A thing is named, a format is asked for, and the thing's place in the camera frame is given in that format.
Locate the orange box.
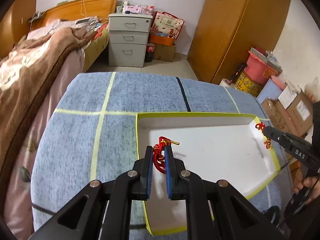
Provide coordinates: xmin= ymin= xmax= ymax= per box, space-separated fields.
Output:
xmin=150 ymin=34 xmax=175 ymax=46

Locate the blue checked bed cover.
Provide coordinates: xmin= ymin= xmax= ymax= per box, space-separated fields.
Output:
xmin=30 ymin=71 xmax=293 ymax=240

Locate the brown cardboard box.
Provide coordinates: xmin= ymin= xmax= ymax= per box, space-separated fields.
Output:
xmin=261 ymin=92 xmax=313 ymax=138

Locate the brown fleece blanket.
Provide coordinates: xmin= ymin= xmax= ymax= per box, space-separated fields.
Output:
xmin=1 ymin=27 xmax=96 ymax=167

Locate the red knot charm bracelet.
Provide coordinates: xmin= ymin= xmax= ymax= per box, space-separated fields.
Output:
xmin=254 ymin=122 xmax=272 ymax=150

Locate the red patterned gift bag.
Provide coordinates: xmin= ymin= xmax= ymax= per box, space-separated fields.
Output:
xmin=151 ymin=11 xmax=185 ymax=40

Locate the wooden wardrobe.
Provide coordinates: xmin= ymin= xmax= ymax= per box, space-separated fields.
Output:
xmin=188 ymin=0 xmax=291 ymax=84

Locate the white paper roll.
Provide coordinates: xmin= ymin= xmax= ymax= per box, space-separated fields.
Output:
xmin=219 ymin=79 xmax=234 ymax=88

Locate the pink plastic basket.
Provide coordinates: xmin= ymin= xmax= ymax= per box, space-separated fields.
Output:
xmin=244 ymin=51 xmax=278 ymax=85

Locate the grey three-drawer nightstand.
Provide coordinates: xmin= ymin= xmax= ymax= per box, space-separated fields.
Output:
xmin=108 ymin=13 xmax=152 ymax=68

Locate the red braided cord bracelet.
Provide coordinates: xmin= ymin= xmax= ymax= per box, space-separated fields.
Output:
xmin=152 ymin=136 xmax=180 ymax=174

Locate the cola bottle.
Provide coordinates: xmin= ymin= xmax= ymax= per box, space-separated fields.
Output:
xmin=144 ymin=43 xmax=155 ymax=62

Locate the person's right hand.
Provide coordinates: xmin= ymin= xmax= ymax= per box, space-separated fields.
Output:
xmin=293 ymin=165 xmax=320 ymax=204

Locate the yellow patterned tin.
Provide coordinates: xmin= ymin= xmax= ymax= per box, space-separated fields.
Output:
xmin=234 ymin=72 xmax=264 ymax=97

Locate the wooden headboard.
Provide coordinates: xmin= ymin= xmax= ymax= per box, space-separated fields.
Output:
xmin=31 ymin=0 xmax=117 ymax=30

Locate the green shallow cardboard tray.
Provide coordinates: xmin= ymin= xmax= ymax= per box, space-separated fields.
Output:
xmin=135 ymin=112 xmax=282 ymax=236

